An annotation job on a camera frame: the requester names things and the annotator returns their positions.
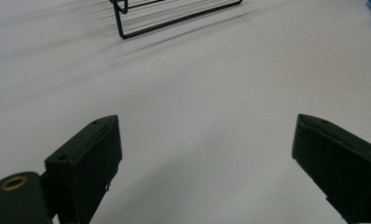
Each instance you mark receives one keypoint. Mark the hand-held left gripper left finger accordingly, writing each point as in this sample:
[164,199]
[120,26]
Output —
[84,168]

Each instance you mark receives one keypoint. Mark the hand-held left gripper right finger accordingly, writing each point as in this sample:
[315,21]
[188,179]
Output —
[345,161]

